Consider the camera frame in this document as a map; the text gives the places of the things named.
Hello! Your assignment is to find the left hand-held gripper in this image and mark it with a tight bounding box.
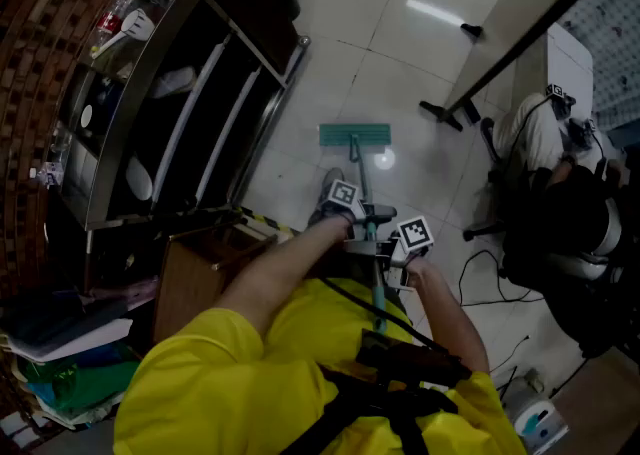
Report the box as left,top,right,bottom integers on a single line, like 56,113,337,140
324,178,399,239

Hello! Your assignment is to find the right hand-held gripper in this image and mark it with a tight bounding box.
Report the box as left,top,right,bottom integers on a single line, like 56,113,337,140
343,215,435,289

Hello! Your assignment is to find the teal mop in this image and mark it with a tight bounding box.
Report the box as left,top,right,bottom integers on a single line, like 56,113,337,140
318,122,392,335

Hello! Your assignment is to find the person's right forearm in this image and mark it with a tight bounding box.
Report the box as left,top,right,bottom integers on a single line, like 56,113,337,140
405,257,490,375

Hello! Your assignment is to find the person's left forearm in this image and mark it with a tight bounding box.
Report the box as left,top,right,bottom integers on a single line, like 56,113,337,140
214,215,352,344

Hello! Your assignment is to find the person's grey shoe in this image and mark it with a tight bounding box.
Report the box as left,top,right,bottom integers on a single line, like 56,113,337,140
308,167,349,229

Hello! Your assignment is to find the yellow black striped strip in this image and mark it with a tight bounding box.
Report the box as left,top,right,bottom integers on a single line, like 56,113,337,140
233,205,302,240

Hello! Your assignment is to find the brown wooden box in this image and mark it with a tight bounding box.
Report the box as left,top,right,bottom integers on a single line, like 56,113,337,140
152,222,280,344

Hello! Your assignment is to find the black office chair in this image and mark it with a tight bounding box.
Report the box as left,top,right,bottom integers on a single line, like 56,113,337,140
462,117,640,360

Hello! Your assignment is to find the person's yellow shirt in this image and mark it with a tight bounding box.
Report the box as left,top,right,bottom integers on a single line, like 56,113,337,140
113,277,526,455

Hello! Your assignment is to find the white oval plate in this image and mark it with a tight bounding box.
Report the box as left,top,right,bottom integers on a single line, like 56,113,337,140
151,66,197,100
124,155,154,202

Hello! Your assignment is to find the white cabinet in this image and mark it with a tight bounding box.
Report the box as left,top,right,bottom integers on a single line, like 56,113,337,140
543,22,596,119

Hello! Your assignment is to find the white round appliance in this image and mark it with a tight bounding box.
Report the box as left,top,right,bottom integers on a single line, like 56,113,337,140
501,371,571,455

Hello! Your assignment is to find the beige partition board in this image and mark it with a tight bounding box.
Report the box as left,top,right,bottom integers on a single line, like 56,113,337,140
418,0,637,133

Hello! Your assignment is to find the metal shelf cart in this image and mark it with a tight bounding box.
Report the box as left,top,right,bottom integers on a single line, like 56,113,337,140
49,0,312,294

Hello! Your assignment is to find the stack of white papers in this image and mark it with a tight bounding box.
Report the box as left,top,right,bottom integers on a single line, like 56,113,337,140
0,317,134,364

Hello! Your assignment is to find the white plastic spatula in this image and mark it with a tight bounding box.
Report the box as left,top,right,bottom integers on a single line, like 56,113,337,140
91,9,156,60

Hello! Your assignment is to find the clear bottle with red label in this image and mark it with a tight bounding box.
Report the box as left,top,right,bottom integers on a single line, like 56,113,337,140
96,0,135,39

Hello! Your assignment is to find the black power cable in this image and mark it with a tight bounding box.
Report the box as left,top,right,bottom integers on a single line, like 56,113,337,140
457,248,546,308

